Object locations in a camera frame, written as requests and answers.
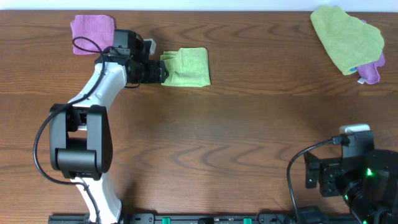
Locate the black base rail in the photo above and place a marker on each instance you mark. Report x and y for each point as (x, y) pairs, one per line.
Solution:
(261, 218)

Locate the light green microfiber cloth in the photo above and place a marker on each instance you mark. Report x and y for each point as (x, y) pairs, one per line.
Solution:
(187, 67)

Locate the crumpled purple cloth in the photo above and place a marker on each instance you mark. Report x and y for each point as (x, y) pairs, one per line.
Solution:
(370, 73)

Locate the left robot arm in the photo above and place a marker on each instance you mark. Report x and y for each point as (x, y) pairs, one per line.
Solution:
(81, 147)

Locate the folded purple cloth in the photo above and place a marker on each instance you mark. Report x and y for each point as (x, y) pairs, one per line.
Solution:
(98, 28)

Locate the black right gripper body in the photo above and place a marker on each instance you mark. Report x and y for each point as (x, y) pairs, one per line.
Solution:
(331, 176)

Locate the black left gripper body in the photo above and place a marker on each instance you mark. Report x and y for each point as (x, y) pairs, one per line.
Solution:
(162, 72)

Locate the crumpled green cloth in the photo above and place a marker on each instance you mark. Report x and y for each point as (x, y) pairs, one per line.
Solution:
(348, 41)

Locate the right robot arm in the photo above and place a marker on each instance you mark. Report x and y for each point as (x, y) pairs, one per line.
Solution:
(364, 176)

